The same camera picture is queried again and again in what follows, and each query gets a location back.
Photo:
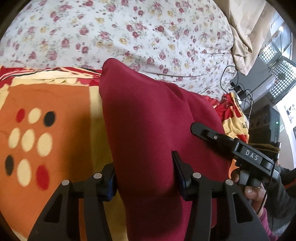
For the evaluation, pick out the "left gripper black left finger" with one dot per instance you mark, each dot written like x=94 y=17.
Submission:
x=59 y=220

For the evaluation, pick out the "person's right hand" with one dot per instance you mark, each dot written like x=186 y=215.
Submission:
x=258 y=196

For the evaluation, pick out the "beige curtain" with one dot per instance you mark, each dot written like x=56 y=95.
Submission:
x=250 y=22

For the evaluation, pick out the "white floral duvet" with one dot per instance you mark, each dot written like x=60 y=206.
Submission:
x=187 y=43

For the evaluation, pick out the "black box with led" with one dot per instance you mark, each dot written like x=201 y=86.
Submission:
x=264 y=126

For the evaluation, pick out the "metal mesh window grille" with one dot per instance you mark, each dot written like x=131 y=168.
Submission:
x=283 y=70

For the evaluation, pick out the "dark red garment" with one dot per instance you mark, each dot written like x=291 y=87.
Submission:
x=145 y=121

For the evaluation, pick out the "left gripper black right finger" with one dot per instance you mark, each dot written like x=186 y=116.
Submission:
x=219 y=210

